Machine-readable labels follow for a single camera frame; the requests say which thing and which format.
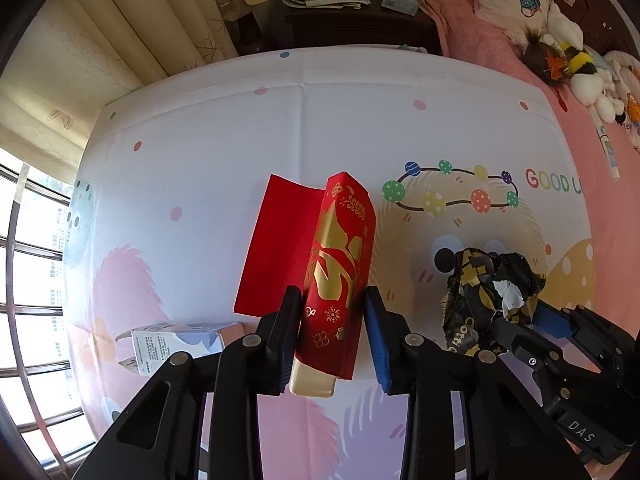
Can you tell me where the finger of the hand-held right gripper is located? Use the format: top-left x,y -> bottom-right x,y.
492,319 -> 548,386
534,301 -> 633,371

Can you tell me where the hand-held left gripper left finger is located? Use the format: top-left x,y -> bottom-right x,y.
72,285 -> 303,480

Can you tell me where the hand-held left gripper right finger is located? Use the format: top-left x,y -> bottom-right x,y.
364,285 -> 593,480

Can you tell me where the black gold bag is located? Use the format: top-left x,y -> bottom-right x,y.
440,247 -> 547,356

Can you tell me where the red gold box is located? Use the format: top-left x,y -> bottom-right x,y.
289,171 -> 377,397

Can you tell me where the red paper sheet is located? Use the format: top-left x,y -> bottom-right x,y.
234,174 -> 326,318

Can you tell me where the small white box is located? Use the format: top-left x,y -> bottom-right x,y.
116,322 -> 246,378

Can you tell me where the white tube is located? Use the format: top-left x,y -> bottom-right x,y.
590,107 -> 622,182

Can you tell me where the cartoon printed mat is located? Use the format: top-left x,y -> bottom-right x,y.
62,47 -> 593,480

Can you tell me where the white plush toy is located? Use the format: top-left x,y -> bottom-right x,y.
505,2 -> 583,48
592,67 -> 628,123

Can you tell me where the metal window grille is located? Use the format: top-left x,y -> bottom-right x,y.
0,160 -> 96,466

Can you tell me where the brown plush toy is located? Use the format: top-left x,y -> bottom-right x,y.
522,30 -> 568,83

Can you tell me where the pink bed sheet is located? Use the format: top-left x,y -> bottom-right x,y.
425,0 -> 640,341

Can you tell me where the dark wooden headboard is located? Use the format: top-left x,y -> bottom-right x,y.
547,0 -> 640,66

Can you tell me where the dark wooden nightstand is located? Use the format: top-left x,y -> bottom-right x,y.
285,2 -> 443,56

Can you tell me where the cream leaf print curtain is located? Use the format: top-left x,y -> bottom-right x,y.
0,0 -> 241,181

